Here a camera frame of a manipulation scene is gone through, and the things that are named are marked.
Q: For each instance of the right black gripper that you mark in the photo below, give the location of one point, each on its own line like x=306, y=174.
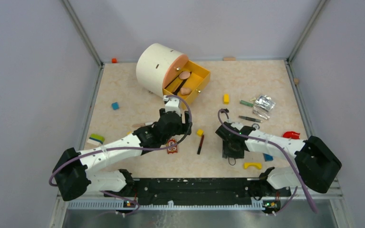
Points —
x=227, y=152

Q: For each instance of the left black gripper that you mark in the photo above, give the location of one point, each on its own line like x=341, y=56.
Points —
x=185, y=128

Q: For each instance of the beige makeup sponge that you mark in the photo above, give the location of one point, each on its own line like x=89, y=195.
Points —
x=185, y=91

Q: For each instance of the black makeup brush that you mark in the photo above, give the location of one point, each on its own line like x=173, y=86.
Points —
x=177, y=90

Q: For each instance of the nude concealer tube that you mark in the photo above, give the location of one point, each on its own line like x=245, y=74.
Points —
x=142, y=124

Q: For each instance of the pink round powder puff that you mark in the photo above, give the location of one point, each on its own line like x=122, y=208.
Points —
x=184, y=75

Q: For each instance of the cream round drawer organizer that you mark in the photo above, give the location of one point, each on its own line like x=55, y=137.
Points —
x=158, y=65

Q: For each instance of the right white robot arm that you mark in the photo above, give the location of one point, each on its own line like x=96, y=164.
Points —
x=312, y=165

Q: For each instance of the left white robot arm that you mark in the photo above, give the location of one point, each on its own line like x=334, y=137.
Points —
x=78, y=172

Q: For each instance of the small yellow cube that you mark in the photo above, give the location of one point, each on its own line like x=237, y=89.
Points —
x=200, y=132

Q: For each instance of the dark red lip gloss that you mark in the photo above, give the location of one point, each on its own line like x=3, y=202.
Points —
x=200, y=145

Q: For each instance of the yellow arch block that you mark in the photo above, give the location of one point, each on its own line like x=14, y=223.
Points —
x=255, y=165

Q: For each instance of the red owl number toy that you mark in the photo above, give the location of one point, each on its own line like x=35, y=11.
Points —
x=172, y=148

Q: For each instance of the blue poker chip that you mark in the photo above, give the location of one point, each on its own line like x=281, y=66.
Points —
x=256, y=126

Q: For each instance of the blue lego brick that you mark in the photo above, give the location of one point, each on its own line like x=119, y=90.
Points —
x=268, y=157

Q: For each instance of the yellow rectangular block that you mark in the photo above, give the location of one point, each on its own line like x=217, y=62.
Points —
x=226, y=99

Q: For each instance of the clear plastic wrapper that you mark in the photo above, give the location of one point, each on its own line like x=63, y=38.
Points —
x=263, y=105

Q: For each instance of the red horseshoe toy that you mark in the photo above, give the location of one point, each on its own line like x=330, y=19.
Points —
x=291, y=135

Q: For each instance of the small blue block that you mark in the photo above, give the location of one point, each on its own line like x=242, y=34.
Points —
x=115, y=106

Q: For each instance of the green white blue lego stack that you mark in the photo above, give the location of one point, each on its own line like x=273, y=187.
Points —
x=95, y=139

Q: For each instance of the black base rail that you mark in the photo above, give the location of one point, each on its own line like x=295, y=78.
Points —
x=199, y=191

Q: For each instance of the wooden peg at wall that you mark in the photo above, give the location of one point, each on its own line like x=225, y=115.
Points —
x=229, y=58

